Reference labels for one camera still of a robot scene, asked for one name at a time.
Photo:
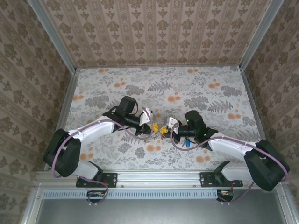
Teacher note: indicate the large keyring with small rings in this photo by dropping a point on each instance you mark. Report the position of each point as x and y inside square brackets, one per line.
[150, 139]

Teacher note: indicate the keys with blue tag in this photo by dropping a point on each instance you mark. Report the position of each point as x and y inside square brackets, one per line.
[187, 143]

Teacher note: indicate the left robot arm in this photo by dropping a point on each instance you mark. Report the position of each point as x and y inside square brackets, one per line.
[70, 158]

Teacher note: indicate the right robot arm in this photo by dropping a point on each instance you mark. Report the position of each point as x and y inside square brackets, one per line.
[266, 168]

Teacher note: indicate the floral patterned table cover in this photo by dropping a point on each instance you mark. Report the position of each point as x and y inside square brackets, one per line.
[163, 79]

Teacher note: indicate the grey metal sheet panel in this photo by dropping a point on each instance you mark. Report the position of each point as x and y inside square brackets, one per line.
[151, 212]

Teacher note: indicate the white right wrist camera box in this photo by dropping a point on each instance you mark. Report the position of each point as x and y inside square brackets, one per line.
[172, 122]

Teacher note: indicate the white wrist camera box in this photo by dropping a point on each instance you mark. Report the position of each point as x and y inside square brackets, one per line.
[172, 122]
[146, 116]

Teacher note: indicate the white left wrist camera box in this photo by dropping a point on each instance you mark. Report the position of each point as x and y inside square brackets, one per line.
[146, 116]

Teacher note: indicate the aluminium front rail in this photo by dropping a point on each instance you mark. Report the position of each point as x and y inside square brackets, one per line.
[158, 178]

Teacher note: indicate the aluminium side rail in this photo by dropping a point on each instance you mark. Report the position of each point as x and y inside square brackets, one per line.
[249, 93]
[69, 93]

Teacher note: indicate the aluminium frame post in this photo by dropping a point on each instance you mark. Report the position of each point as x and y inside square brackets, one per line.
[257, 39]
[56, 39]

